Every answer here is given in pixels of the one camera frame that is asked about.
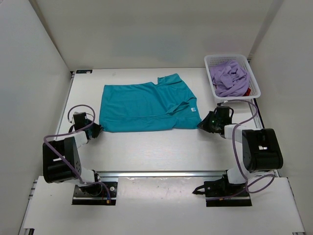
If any white plastic basket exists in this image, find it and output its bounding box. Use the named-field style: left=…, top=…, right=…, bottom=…
left=204, top=54, right=261, bottom=103

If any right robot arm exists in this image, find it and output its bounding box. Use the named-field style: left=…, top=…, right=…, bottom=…
left=198, top=105, right=283, bottom=196

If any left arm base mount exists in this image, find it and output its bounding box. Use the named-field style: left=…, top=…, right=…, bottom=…
left=72, top=177, right=118, bottom=206

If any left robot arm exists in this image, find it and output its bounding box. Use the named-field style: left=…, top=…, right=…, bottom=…
left=43, top=112, right=103, bottom=196

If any small dark label sticker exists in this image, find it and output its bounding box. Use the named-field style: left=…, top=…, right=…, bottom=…
left=76, top=70, right=93, bottom=74

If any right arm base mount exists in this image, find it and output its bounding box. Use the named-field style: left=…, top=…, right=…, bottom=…
left=192, top=175, right=252, bottom=207

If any red t-shirt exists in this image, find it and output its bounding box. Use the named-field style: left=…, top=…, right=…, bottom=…
left=244, top=88, right=251, bottom=96

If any teal t-shirt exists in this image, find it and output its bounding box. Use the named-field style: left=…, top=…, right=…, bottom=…
left=99, top=73, right=201, bottom=133

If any purple t-shirt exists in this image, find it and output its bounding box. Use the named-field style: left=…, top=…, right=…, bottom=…
left=209, top=60, right=250, bottom=97

